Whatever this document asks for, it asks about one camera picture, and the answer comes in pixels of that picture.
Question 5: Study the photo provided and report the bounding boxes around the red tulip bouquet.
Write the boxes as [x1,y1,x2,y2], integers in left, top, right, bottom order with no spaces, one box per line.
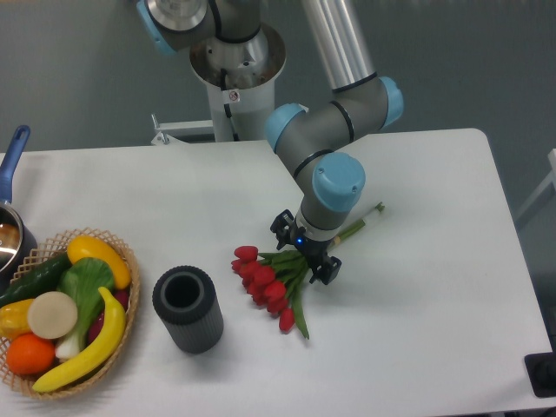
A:
[230,201,387,341]

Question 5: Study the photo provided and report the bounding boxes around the beige round wooden disc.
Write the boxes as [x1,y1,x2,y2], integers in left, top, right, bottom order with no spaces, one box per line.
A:
[27,291,77,340]

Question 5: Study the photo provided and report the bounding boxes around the yellow squash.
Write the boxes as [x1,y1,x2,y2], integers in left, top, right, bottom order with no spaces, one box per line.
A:
[66,235,131,290]

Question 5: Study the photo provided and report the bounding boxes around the woven wicker basket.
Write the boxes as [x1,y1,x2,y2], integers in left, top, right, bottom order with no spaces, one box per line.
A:
[1,228,141,400]

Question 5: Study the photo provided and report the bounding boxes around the blue handled saucepan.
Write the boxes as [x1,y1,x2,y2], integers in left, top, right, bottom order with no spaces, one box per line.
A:
[1,125,36,294]

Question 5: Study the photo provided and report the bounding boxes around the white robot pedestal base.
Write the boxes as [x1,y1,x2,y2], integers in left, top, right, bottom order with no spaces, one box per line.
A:
[149,21,288,146]

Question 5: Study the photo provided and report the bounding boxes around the dark red vegetable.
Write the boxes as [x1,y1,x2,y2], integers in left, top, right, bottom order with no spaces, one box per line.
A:
[87,289,129,345]

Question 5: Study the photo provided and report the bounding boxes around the white furniture frame right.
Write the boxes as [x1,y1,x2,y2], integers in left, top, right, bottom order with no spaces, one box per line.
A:
[514,149,555,231]

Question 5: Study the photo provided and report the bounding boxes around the dark green cucumber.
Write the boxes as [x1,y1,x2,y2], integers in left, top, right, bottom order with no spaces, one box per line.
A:
[1,252,71,307]

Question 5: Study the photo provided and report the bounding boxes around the yellow bell pepper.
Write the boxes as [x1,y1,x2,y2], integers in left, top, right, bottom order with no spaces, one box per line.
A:
[1,299,34,340]

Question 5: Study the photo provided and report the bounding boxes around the green bok choy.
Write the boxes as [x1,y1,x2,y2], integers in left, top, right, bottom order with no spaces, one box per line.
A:
[56,257,115,361]

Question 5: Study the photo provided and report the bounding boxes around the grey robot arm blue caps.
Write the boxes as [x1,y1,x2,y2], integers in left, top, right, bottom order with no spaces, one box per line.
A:
[136,1,404,284]

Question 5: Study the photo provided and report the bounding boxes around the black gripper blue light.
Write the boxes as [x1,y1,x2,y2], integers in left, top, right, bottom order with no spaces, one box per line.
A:
[270,209,342,285]

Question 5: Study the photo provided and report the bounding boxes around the dark grey ribbed vase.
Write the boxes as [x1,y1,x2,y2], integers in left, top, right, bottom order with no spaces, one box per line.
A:
[152,266,224,354]

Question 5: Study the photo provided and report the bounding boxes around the yellow banana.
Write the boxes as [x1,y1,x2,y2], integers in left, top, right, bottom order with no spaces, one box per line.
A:
[32,287,126,394]

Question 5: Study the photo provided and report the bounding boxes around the orange fruit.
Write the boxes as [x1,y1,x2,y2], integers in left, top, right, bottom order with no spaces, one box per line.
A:
[6,333,55,375]

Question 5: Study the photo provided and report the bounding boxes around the black device at table edge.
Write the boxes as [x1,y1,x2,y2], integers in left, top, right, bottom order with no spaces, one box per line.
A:
[524,352,555,398]

